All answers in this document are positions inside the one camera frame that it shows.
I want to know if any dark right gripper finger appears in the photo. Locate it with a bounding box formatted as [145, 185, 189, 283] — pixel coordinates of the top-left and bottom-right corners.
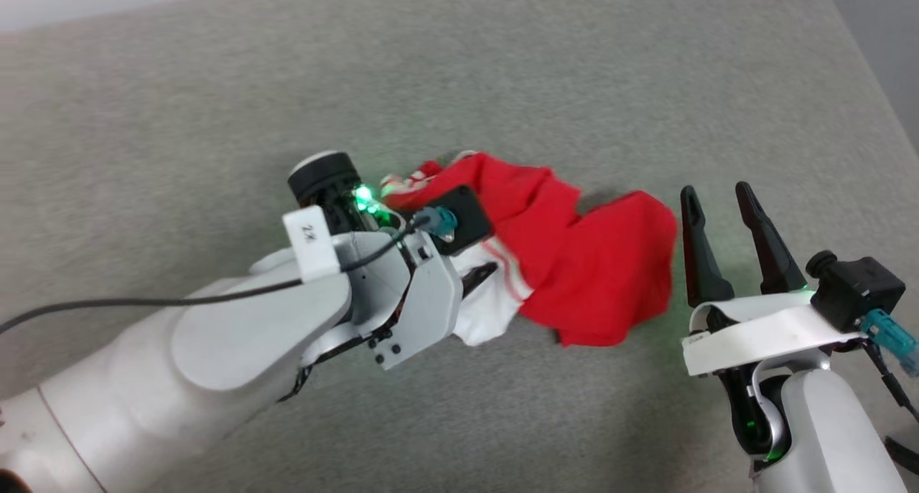
[680, 185, 736, 308]
[734, 181, 809, 296]

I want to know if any red and white basketball jersey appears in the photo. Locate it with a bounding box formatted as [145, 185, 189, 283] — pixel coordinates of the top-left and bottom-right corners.
[379, 151, 679, 348]

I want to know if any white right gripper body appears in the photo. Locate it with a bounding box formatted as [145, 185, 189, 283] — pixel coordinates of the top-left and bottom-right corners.
[681, 290, 867, 377]

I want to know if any black camera cable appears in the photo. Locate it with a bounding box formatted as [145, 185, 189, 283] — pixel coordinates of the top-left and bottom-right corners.
[860, 310, 919, 476]
[0, 206, 458, 336]

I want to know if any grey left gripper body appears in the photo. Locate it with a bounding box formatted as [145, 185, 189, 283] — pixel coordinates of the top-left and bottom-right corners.
[337, 229, 465, 371]

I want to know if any black right camera cable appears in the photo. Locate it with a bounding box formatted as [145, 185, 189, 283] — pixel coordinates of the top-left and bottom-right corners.
[860, 310, 919, 476]

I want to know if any black left camera cable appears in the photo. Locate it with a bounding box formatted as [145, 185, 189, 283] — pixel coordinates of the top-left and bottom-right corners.
[0, 206, 458, 336]

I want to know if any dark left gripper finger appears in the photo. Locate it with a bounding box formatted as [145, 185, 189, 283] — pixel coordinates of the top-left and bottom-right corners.
[462, 261, 499, 299]

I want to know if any white label tag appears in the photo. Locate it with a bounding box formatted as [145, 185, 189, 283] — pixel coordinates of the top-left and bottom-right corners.
[282, 205, 340, 282]

